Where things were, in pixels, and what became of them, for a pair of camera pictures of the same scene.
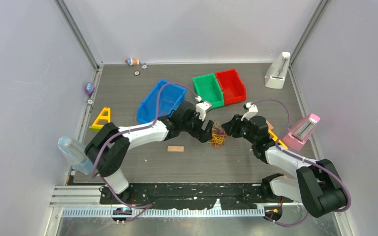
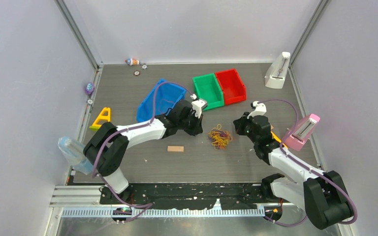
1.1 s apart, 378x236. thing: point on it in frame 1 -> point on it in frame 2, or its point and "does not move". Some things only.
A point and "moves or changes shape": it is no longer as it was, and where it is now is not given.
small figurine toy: [131, 61] does not move
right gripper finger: [231, 127] -> [241, 126]
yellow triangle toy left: [103, 118] does not move
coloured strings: [218, 136] moves or changes shape
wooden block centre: [175, 148] does not move
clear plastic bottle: [74, 153] does not move
